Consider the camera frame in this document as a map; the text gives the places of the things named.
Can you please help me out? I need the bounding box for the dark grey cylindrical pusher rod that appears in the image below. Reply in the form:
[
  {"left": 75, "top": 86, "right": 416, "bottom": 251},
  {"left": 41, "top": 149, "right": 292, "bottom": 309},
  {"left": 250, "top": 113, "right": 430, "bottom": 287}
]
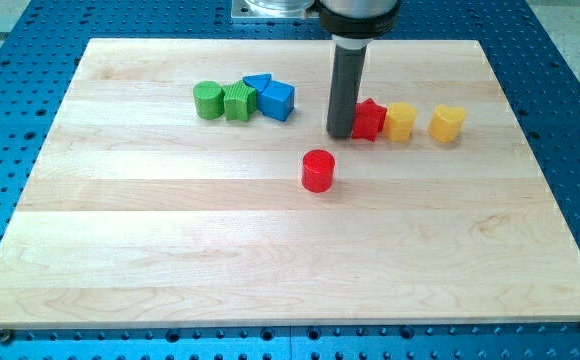
[{"left": 326, "top": 45, "right": 366, "bottom": 139}]

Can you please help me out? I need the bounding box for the red cylinder block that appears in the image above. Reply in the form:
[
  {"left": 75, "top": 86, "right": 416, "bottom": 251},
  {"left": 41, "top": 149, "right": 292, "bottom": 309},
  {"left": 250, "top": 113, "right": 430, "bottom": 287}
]
[{"left": 301, "top": 149, "right": 336, "bottom": 193}]

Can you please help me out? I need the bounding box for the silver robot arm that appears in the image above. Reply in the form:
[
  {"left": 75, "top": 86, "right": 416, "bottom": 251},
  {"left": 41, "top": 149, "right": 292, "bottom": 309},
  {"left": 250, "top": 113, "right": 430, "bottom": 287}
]
[{"left": 316, "top": 0, "right": 401, "bottom": 139}]

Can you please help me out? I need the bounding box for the red star block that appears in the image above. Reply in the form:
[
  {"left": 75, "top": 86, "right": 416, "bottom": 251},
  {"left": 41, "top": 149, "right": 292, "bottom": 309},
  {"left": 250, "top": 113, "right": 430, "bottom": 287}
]
[{"left": 351, "top": 98, "right": 387, "bottom": 142}]

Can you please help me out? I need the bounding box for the green star block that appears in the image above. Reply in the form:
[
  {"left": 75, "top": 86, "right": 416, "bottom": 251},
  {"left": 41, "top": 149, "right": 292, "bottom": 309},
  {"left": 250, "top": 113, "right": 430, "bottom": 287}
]
[{"left": 222, "top": 80, "right": 257, "bottom": 122}]

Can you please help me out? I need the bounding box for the yellow hexagon block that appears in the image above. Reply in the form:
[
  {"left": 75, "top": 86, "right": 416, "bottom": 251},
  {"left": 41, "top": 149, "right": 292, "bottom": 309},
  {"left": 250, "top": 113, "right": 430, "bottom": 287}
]
[{"left": 382, "top": 102, "right": 418, "bottom": 142}]

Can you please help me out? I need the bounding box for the blue cube block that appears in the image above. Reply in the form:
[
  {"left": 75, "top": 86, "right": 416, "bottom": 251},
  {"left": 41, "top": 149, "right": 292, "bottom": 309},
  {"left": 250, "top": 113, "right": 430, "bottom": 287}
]
[{"left": 257, "top": 80, "right": 295, "bottom": 122}]

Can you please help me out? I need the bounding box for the blue triangle block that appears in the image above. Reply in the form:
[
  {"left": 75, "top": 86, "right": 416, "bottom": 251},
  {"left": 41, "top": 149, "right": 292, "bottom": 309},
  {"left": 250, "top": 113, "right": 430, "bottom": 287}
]
[{"left": 242, "top": 73, "right": 272, "bottom": 93}]

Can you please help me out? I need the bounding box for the yellow heart block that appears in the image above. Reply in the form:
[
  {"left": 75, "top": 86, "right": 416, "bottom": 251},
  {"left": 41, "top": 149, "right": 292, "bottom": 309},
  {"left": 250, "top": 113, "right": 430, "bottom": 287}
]
[{"left": 428, "top": 104, "right": 467, "bottom": 143}]

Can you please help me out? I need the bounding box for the green cylinder block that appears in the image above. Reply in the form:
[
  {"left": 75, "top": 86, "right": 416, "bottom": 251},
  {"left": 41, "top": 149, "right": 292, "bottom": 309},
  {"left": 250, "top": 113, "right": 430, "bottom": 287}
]
[{"left": 193, "top": 81, "right": 224, "bottom": 120}]

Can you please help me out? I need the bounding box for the light wooden board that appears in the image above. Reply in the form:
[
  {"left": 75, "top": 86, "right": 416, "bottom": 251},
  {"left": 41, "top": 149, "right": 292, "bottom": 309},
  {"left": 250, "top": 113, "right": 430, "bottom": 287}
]
[{"left": 0, "top": 38, "right": 580, "bottom": 329}]

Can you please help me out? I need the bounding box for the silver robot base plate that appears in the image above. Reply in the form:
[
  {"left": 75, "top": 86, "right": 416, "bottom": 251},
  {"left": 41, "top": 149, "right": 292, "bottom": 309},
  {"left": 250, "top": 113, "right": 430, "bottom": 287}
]
[{"left": 229, "top": 0, "right": 315, "bottom": 21}]

